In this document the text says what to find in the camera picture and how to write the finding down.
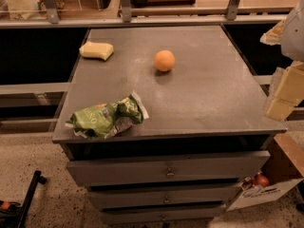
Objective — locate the grey drawer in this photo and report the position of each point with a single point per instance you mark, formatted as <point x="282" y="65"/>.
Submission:
<point x="216" y="166"/>
<point x="162" y="195"/>
<point x="163" y="214"/>

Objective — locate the red onion in box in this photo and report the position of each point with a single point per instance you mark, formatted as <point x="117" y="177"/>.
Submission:
<point x="261" y="180"/>

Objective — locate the yellow sponge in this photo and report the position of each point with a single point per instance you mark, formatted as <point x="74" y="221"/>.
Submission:
<point x="96" y="50"/>

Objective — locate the orange fruit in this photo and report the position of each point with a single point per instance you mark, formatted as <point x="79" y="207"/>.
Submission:
<point x="164" y="60"/>

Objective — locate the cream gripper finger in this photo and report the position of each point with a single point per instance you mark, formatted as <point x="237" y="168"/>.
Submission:
<point x="286" y="91"/>
<point x="273" y="36"/>

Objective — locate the cardboard box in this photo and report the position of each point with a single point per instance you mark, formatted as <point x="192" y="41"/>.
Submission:
<point x="284" y="170"/>

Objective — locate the metal shelf rail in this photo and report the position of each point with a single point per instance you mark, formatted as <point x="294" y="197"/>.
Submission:
<point x="29" y="14"/>

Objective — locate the green chip bag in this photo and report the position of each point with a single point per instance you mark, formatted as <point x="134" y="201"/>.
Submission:
<point x="104" y="121"/>

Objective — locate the top grey drawer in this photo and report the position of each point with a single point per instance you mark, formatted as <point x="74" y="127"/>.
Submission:
<point x="216" y="166"/>

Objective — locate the black stand on floor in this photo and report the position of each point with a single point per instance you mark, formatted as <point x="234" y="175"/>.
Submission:
<point x="13" y="214"/>

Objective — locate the grey drawer cabinet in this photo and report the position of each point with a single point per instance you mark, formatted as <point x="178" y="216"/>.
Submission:
<point x="209" y="102"/>

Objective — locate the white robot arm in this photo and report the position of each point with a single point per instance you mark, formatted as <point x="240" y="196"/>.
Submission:
<point x="292" y="39"/>

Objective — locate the middle grey drawer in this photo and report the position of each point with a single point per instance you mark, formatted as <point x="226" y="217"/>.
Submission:
<point x="162" y="195"/>

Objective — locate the bottom grey drawer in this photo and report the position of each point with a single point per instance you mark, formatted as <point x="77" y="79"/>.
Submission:
<point x="163" y="214"/>

